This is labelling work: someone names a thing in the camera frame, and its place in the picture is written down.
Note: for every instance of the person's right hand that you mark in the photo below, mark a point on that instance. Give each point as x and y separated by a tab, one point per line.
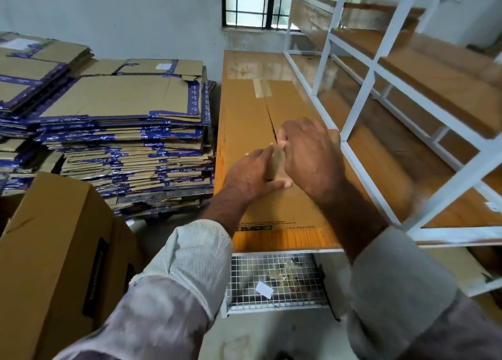
314	160

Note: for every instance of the person's left hand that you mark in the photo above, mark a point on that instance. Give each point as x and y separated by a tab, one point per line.
247	179

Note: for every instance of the stack of cardboard boxes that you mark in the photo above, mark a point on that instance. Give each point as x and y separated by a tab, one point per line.
31	69
118	97

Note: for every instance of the person's right forearm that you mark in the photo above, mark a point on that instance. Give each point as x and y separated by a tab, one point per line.
353	222

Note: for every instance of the person's left forearm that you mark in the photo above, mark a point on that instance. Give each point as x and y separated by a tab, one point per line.
227	213

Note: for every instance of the person's light grey shirt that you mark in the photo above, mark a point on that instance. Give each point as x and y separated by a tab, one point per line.
180	293

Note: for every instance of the crumpled tape scraps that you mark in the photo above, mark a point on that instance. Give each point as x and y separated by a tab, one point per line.
286	273

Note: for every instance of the white paper tag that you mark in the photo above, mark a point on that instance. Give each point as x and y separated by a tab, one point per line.
264	290

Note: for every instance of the wooden table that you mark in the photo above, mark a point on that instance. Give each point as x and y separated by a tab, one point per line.
251	62

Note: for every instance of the white metal shelf rack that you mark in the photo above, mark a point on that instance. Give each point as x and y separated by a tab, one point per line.
455	179

